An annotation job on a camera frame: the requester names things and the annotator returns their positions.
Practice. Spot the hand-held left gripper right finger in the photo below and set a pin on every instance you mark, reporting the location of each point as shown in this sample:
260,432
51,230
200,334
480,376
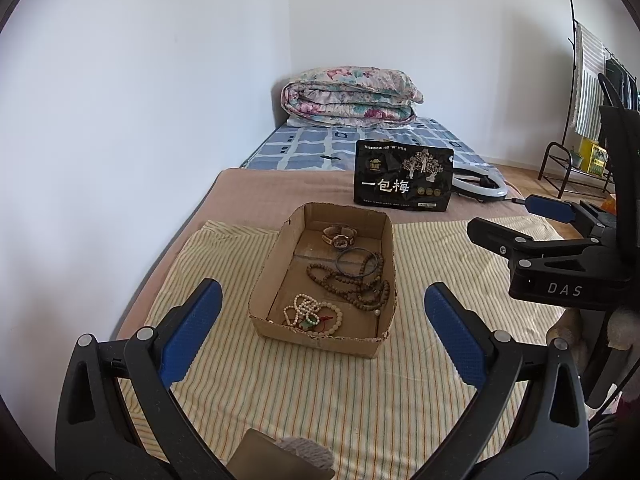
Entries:
457,332

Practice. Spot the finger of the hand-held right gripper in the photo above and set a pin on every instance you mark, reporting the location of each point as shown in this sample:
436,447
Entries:
550,207
505,240

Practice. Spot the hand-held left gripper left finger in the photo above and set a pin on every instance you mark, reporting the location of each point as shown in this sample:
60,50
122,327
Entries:
192,325

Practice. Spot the cardboard box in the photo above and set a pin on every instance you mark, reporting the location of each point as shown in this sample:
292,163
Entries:
270,330

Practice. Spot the thin black bangle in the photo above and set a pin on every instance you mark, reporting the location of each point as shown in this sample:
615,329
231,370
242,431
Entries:
338,260

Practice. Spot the person's right forearm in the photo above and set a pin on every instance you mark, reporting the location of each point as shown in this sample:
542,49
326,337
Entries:
620,330

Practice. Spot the black metal clothes rack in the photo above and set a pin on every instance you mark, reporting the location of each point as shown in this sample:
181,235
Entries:
550,152

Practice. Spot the yellow box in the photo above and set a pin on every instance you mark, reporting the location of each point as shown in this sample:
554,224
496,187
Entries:
595,157

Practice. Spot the black snack bag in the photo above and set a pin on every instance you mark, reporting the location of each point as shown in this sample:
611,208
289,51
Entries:
400,180

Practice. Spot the striped hanging towel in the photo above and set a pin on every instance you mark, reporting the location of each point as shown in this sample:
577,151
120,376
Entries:
589,80

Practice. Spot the dark hanging clothes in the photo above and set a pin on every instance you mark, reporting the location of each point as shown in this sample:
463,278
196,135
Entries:
617,80

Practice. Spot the striped yellow cloth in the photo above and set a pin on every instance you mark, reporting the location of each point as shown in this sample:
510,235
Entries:
325,400

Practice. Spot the brown blanket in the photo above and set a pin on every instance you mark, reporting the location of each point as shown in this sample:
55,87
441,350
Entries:
260,190

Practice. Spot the beige fuzzy cloth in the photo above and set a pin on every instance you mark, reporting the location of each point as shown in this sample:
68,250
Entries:
305,452

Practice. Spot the folded floral quilt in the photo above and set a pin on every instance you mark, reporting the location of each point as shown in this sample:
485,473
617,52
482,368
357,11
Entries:
350,95

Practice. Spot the blue checked bedsheet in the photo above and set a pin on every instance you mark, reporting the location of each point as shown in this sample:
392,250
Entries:
310,147

